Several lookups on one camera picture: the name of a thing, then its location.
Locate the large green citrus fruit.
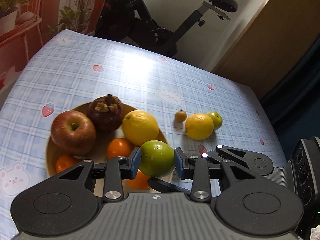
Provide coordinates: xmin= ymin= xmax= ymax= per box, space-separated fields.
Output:
xmin=139 ymin=140 xmax=175 ymax=178

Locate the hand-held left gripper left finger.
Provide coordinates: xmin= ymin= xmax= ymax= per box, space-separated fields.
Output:
xmin=54 ymin=147 xmax=141 ymax=203

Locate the yellow lemon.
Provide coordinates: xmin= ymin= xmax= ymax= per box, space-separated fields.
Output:
xmin=185 ymin=113 xmax=215 ymax=140
xmin=122 ymin=110 xmax=160 ymax=147

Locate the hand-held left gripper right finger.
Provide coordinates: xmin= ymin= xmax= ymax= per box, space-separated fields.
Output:
xmin=174 ymin=147 xmax=262 ymax=203

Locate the blue checked tablecloth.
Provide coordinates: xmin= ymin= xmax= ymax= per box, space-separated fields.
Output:
xmin=0 ymin=29 xmax=288 ymax=240

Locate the dark blue furniture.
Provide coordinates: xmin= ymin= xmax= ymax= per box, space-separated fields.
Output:
xmin=260 ymin=37 xmax=320 ymax=150

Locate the small green fruit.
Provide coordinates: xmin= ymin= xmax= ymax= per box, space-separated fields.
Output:
xmin=207 ymin=111 xmax=223 ymax=131

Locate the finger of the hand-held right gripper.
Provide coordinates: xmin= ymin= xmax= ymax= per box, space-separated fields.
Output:
xmin=200 ymin=144 xmax=252 ymax=167

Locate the round orange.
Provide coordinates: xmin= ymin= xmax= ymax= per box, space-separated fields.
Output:
xmin=127 ymin=171 xmax=152 ymax=190

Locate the brown wooden door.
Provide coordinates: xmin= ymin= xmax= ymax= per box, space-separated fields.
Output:
xmin=211 ymin=0 xmax=320 ymax=100

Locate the black exercise bike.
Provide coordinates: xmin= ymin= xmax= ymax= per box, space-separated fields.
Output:
xmin=94 ymin=0 xmax=238 ymax=60

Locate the dark purple mangosteen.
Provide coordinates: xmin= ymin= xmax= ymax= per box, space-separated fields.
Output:
xmin=87 ymin=94 xmax=124 ymax=133

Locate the orange tangerine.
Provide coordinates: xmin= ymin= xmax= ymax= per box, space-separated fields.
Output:
xmin=55 ymin=154 xmax=80 ymax=173
xmin=107 ymin=138 xmax=134 ymax=159

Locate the red plant wall poster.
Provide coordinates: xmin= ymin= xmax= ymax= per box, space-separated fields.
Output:
xmin=0 ymin=0 xmax=108 ymax=95

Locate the red apple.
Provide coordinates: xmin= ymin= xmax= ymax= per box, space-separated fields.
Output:
xmin=51 ymin=110 xmax=97 ymax=155

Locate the round wooden bowl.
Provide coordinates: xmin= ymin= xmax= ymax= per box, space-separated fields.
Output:
xmin=45 ymin=104 xmax=175 ymax=197

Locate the small brown longan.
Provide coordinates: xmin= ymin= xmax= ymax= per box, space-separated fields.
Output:
xmin=174 ymin=109 xmax=187 ymax=123

